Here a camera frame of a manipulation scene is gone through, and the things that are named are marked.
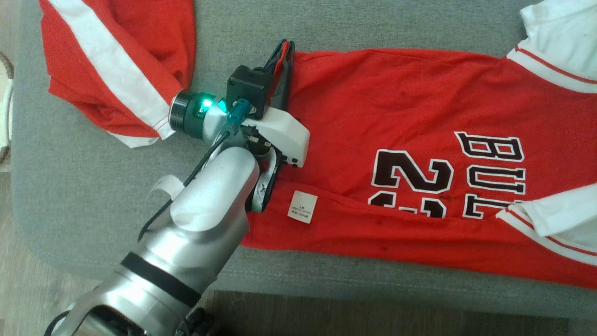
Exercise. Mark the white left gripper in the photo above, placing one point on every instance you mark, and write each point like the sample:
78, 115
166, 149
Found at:
287, 135

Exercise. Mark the red basketball jersey white trim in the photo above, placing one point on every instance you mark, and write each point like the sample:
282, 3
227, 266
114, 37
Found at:
373, 102

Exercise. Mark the red shorts with white stripe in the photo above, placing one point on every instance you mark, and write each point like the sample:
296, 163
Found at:
154, 46

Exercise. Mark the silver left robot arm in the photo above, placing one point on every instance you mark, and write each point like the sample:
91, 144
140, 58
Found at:
205, 210

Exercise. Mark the grey fabric sofa ottoman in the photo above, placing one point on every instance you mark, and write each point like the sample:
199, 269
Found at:
93, 186

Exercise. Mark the cream perforated laundry basket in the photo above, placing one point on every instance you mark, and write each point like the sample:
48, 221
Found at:
4, 140

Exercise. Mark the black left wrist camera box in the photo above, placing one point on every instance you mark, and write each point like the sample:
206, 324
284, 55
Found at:
247, 88

